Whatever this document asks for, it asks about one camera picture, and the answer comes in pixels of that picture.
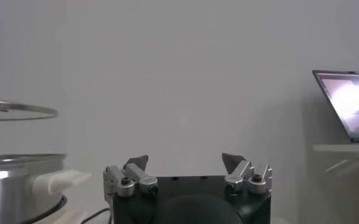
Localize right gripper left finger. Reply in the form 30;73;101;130
102;154;159;202

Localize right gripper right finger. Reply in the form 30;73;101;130
221;152;273;195

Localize glass pot lid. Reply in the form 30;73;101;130
0;99;60;122

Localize steel steamer basket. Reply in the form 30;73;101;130
0;153;68;224

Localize laptop screen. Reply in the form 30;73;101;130
311;69;359;144

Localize black cooker power cord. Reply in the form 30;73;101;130
80;206;113;224

